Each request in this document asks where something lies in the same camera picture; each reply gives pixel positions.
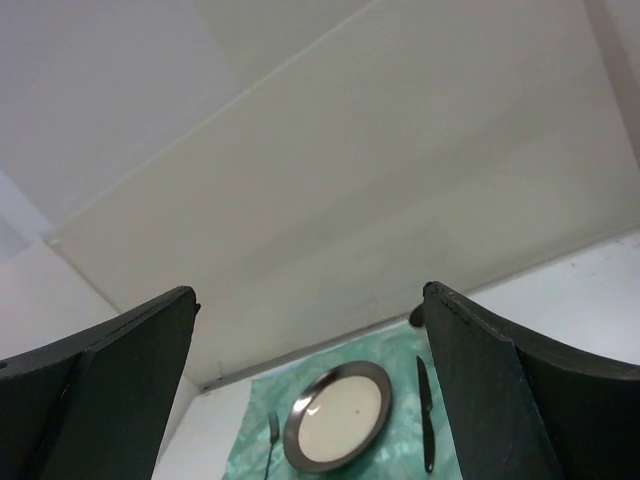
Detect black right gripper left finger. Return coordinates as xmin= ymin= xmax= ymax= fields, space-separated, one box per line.
xmin=1 ymin=286 xmax=200 ymax=479

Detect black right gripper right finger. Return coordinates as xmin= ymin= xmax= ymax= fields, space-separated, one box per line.
xmin=422 ymin=282 xmax=639 ymax=479

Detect black handled table knife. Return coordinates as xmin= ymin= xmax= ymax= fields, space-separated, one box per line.
xmin=416 ymin=356 xmax=435 ymax=473

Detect silver fork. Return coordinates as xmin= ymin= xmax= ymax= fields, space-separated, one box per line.
xmin=263 ymin=411 xmax=280 ymax=480

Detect round metal plate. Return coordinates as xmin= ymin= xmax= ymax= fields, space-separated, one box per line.
xmin=283 ymin=361 xmax=393 ymax=475

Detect steel cup with white band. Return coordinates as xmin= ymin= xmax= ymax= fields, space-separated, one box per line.
xmin=408 ymin=304 xmax=425 ymax=329

